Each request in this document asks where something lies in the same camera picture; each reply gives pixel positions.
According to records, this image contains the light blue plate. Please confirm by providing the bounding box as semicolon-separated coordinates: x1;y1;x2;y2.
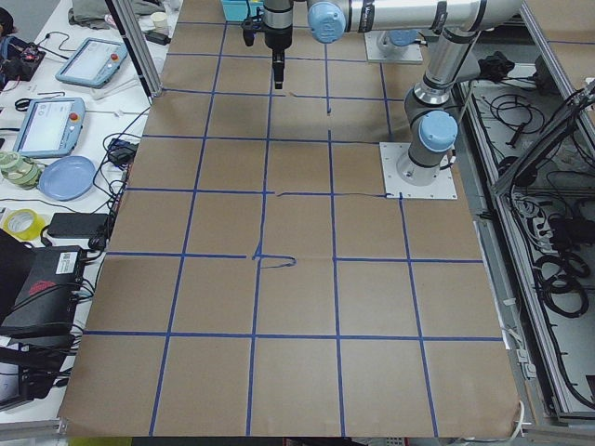
38;156;96;201

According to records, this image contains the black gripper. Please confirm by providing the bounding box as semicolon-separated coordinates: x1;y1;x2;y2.
262;0;293;89
241;0;264;46

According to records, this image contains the green tape rolls stack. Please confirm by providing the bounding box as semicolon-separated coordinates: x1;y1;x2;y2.
1;151;43;190

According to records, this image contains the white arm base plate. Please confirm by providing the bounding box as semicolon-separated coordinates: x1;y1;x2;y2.
364;30;423;65
379;142;457;200

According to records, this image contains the blue teach pendant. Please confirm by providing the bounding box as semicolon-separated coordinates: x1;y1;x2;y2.
55;38;128;88
13;98;86;159

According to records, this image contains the light blue plastic bin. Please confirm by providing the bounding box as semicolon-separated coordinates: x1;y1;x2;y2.
220;0;261;22

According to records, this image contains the black computer box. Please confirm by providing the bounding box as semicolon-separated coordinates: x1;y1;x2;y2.
1;241;85;338

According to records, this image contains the lower blue teach pendant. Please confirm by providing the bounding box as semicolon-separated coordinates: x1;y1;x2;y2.
13;98;86;159

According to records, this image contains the black power adapter brick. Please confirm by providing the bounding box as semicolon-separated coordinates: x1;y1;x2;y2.
46;213;108;239

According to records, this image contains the aluminium frame post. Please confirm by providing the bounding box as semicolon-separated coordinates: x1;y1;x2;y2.
105;0;163;98

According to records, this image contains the white paper cup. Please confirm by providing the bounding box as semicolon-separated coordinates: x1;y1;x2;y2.
151;11;169;34

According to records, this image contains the yellow tape roll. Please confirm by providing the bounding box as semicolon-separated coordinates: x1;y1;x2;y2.
2;209;46;242

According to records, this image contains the upper blue teach pendant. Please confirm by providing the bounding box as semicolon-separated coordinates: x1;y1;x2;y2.
55;38;128;88

